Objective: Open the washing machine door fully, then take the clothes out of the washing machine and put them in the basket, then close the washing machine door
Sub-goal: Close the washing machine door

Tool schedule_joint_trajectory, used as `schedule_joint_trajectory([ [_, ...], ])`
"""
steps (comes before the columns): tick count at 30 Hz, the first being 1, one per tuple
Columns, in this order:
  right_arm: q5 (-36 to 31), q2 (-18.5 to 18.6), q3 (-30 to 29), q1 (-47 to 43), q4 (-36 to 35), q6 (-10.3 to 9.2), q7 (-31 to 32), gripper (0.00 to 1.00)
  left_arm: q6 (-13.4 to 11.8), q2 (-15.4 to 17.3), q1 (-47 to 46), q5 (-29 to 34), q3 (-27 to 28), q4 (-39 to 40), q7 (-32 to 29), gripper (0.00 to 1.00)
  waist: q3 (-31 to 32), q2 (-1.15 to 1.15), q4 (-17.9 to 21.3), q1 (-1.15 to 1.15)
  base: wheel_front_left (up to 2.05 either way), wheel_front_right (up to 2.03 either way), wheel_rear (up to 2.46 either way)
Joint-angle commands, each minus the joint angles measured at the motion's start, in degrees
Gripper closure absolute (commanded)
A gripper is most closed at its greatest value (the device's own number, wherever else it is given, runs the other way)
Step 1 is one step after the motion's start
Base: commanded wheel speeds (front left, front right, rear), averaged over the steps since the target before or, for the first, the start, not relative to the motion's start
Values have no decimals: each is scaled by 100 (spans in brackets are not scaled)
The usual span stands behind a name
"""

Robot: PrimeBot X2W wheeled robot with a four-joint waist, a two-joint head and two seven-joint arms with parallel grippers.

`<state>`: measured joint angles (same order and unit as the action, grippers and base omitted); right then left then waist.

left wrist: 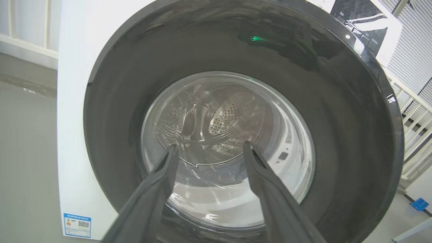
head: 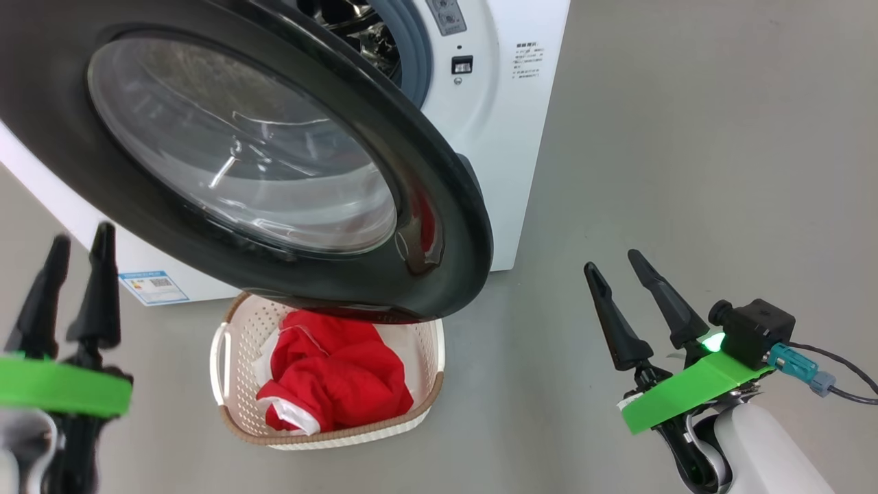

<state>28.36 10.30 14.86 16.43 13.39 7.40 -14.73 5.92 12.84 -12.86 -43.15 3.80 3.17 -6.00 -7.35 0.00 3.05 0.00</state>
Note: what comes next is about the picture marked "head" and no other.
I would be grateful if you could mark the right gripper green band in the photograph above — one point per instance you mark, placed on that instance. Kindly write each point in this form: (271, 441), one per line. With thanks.
(686, 394)

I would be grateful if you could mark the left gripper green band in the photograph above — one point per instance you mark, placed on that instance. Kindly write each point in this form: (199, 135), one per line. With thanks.
(62, 387)

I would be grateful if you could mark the black round washer door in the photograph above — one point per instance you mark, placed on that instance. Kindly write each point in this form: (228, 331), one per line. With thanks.
(425, 206)

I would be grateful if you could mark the red and white garment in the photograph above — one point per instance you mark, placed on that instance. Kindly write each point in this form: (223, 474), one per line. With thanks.
(357, 391)

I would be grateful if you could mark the cream basket with brown rim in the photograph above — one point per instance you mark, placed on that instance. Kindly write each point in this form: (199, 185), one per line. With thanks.
(240, 357)

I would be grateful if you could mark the white front-load washing machine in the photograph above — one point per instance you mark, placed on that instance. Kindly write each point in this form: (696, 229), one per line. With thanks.
(507, 171)

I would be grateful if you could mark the black door latch socket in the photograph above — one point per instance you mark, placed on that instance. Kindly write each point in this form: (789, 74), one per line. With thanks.
(461, 64)

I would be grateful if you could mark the grey rubber door seal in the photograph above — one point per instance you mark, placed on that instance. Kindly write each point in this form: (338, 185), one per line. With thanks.
(411, 48)

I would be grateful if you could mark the blue-edged energy label sticker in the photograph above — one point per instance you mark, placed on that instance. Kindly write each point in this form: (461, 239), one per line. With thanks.
(154, 287)

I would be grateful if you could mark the grey warning sticker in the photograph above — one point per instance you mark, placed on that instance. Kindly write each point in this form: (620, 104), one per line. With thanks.
(446, 15)

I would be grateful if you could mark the steel washer drum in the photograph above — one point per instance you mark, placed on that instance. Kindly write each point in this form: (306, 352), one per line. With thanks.
(357, 34)

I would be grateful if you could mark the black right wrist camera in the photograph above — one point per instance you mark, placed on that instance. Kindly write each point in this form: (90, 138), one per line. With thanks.
(754, 329)

